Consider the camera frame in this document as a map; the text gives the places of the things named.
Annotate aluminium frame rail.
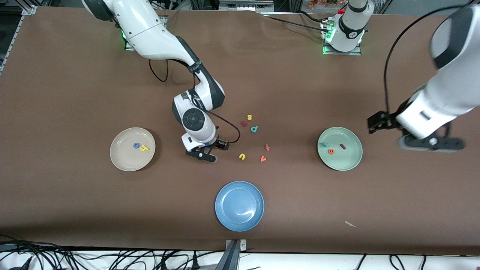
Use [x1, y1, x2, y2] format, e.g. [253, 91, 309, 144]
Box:
[452, 0, 480, 26]
[0, 4, 38, 75]

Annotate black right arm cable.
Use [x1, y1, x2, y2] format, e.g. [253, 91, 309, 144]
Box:
[148, 59, 241, 144]

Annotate grey metal device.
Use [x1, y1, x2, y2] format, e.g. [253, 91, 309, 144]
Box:
[219, 0, 274, 12]

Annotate tangled black floor cables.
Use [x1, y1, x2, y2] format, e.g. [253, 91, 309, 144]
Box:
[0, 234, 126, 270]

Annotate orange leaf decoration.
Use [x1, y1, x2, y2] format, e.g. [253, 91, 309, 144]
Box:
[309, 0, 347, 10]

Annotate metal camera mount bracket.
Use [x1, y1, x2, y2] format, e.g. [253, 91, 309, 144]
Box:
[214, 239, 248, 270]

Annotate brown table cover sheet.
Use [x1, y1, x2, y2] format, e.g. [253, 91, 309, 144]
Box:
[0, 7, 480, 255]

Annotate black base power cable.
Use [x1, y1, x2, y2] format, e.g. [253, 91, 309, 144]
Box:
[262, 10, 330, 34]

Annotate beige brown plate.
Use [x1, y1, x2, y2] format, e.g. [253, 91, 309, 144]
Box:
[109, 127, 156, 172]

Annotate blue plate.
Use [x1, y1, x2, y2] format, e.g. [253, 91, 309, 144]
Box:
[214, 181, 265, 232]

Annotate light green plate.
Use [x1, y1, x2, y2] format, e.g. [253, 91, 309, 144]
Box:
[317, 127, 363, 171]

